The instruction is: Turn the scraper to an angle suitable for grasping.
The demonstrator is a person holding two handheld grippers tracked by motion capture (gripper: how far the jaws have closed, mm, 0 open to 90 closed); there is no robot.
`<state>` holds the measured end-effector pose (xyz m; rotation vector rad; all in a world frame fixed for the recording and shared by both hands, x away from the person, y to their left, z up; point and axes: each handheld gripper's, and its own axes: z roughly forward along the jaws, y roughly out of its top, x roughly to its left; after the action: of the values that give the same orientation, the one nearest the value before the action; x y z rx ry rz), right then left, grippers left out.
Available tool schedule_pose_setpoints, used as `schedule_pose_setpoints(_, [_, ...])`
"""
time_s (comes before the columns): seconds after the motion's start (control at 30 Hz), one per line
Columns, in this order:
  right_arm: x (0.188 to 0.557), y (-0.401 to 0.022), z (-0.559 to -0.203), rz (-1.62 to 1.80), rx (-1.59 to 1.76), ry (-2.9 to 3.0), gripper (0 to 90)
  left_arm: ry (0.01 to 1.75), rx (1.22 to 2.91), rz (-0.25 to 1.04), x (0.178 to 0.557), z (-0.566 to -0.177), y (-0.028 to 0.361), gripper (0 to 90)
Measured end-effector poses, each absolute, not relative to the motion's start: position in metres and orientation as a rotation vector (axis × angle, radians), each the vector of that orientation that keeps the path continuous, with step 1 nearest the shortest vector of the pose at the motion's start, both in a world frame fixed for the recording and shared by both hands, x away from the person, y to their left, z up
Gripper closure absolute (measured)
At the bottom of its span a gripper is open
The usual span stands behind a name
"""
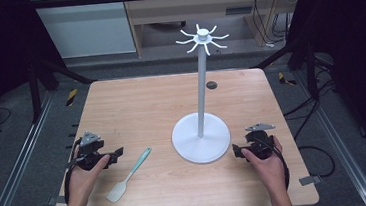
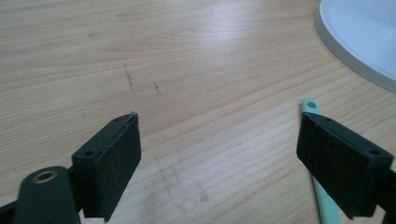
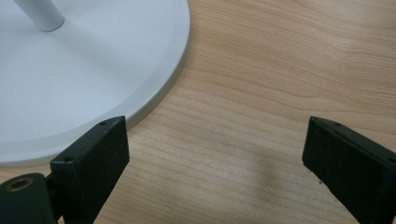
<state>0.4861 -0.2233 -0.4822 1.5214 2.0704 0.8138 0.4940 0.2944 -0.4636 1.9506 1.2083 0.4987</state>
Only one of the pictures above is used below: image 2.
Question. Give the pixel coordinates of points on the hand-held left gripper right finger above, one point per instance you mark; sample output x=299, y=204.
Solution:
x=339, y=155

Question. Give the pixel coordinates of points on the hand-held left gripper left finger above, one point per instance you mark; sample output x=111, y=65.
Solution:
x=107, y=165

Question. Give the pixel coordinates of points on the white round plate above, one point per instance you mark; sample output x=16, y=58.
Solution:
x=361, y=34

